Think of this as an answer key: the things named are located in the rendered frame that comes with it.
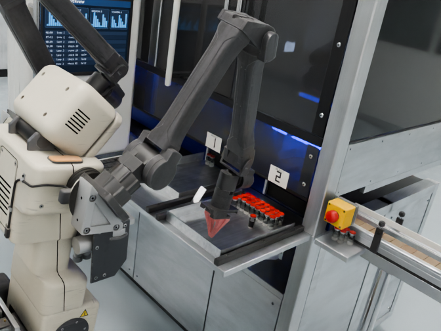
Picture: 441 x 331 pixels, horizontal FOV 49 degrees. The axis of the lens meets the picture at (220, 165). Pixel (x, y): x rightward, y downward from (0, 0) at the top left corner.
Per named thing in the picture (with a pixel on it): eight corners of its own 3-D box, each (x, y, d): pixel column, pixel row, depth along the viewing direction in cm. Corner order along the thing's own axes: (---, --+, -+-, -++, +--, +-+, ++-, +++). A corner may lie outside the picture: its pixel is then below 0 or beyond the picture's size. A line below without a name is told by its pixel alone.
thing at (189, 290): (160, 176, 394) (172, 69, 360) (386, 328, 263) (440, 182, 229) (40, 203, 327) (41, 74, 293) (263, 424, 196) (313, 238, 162)
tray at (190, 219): (239, 198, 180) (241, 190, 179) (293, 231, 164) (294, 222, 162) (165, 219, 158) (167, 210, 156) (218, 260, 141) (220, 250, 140)
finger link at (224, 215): (223, 241, 143) (232, 212, 141) (207, 243, 138) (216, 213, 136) (208, 230, 147) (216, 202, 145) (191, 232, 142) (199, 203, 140)
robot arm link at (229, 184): (217, 165, 138) (233, 173, 135) (231, 165, 143) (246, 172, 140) (210, 188, 139) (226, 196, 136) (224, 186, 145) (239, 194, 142)
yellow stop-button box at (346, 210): (335, 215, 162) (340, 196, 160) (353, 224, 158) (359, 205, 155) (322, 220, 157) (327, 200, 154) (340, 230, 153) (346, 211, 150)
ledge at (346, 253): (337, 232, 172) (338, 228, 171) (369, 250, 164) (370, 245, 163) (314, 243, 163) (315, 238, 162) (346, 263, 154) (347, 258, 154)
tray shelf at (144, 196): (194, 159, 214) (195, 155, 213) (322, 234, 169) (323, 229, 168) (96, 178, 181) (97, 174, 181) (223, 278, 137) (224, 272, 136)
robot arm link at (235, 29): (224, -11, 104) (260, 6, 99) (250, 20, 116) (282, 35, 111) (115, 163, 108) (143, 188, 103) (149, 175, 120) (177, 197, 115)
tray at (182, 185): (202, 159, 210) (203, 152, 208) (245, 184, 193) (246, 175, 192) (136, 173, 187) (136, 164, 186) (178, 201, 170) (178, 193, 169)
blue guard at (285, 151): (48, 57, 285) (48, 25, 278) (308, 198, 162) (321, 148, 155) (46, 57, 285) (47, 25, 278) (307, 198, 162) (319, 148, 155)
